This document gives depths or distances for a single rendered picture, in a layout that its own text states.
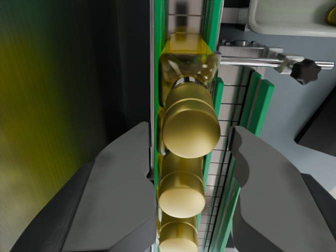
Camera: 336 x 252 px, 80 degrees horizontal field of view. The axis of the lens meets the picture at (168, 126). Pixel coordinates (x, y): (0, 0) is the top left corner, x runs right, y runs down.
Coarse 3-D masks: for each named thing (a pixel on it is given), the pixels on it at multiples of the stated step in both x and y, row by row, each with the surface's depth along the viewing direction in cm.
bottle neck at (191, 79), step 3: (180, 78) 17; (183, 78) 16; (186, 78) 16; (189, 78) 16; (192, 78) 16; (195, 78) 17; (177, 81) 17; (180, 81) 16; (183, 81) 16; (186, 81) 16; (189, 81) 16; (192, 81) 16; (195, 81) 16; (198, 81) 16; (174, 84) 17; (177, 84) 16; (201, 84) 17; (171, 87) 17
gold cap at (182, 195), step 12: (168, 156) 17; (180, 156) 16; (168, 168) 16; (180, 168) 15; (192, 168) 15; (168, 180) 14; (180, 180) 14; (192, 180) 14; (168, 192) 14; (180, 192) 14; (192, 192) 14; (168, 204) 14; (180, 204) 14; (192, 204) 14; (204, 204) 14; (180, 216) 15
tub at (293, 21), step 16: (256, 0) 35; (272, 0) 41; (288, 0) 41; (304, 0) 40; (320, 0) 40; (256, 16) 42; (272, 16) 42; (288, 16) 42; (304, 16) 42; (320, 16) 42; (256, 32) 37; (272, 32) 37; (288, 32) 37; (304, 32) 37; (320, 32) 37
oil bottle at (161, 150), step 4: (160, 108) 22; (160, 112) 21; (160, 116) 21; (160, 120) 21; (160, 124) 20; (156, 128) 22; (160, 128) 20; (156, 132) 22; (160, 132) 20; (156, 136) 22; (160, 136) 21; (156, 140) 22; (160, 140) 21; (156, 144) 22; (160, 144) 21; (164, 144) 21; (156, 148) 23; (160, 148) 21; (164, 148) 21; (160, 152) 22; (164, 152) 21; (200, 156) 22
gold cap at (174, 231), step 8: (168, 216) 18; (192, 216) 19; (168, 224) 18; (176, 224) 17; (184, 224) 18; (192, 224) 18; (160, 232) 18; (168, 232) 17; (176, 232) 17; (184, 232) 17; (192, 232) 17; (160, 240) 17; (168, 240) 17; (176, 240) 17; (184, 240) 17; (192, 240) 17; (160, 248) 17; (168, 248) 17; (176, 248) 17; (184, 248) 17; (192, 248) 17
